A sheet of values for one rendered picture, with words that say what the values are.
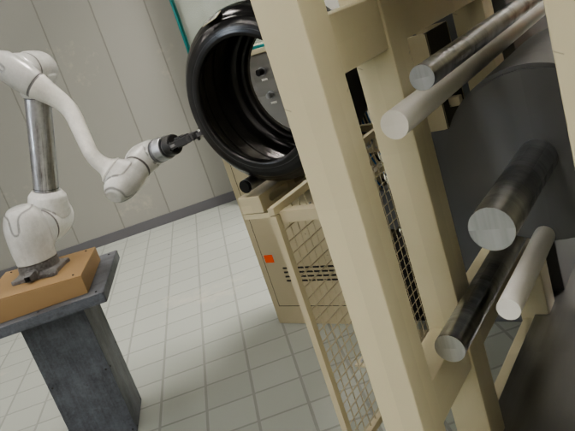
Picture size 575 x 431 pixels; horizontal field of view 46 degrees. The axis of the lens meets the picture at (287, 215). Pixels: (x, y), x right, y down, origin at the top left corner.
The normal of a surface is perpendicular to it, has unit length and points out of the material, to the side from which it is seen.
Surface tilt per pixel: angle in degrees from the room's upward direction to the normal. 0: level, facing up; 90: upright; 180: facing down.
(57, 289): 90
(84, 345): 90
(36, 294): 90
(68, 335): 90
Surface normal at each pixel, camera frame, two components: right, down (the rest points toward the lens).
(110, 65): 0.15, 0.26
